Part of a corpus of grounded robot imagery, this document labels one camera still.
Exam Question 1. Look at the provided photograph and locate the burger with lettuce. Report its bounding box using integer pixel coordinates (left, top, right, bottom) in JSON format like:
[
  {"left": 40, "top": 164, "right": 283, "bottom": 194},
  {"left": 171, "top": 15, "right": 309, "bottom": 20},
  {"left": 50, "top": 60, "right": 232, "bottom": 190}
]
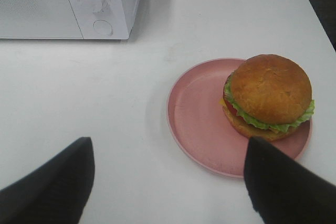
[{"left": 222, "top": 54, "right": 315, "bottom": 142}]

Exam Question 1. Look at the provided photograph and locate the white microwave door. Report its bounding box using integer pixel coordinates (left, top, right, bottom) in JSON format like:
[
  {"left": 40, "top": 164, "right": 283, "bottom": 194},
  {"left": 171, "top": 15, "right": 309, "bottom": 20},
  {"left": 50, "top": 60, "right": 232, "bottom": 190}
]
[{"left": 1, "top": 0, "right": 82, "bottom": 39}]

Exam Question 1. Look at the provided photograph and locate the pink round plate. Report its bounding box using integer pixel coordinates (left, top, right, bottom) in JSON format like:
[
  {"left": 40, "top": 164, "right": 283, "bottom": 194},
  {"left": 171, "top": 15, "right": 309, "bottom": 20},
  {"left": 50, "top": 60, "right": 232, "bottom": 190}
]
[{"left": 166, "top": 57, "right": 313, "bottom": 178}]

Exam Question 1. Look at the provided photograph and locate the white microwave oven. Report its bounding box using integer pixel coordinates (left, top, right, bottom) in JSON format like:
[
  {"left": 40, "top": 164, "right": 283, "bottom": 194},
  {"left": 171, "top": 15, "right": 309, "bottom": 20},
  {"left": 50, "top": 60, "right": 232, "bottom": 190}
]
[{"left": 0, "top": 0, "right": 146, "bottom": 41}]

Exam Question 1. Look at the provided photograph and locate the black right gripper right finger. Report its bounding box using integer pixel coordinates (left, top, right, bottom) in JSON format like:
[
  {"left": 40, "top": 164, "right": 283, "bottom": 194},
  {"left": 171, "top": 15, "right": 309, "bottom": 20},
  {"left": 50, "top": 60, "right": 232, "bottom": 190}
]
[{"left": 244, "top": 137, "right": 335, "bottom": 223}]

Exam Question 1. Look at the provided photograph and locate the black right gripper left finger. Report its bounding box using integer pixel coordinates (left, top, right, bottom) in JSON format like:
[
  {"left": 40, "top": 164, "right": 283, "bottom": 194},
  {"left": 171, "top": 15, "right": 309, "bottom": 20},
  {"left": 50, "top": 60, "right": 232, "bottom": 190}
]
[{"left": 1, "top": 137, "right": 94, "bottom": 223}]

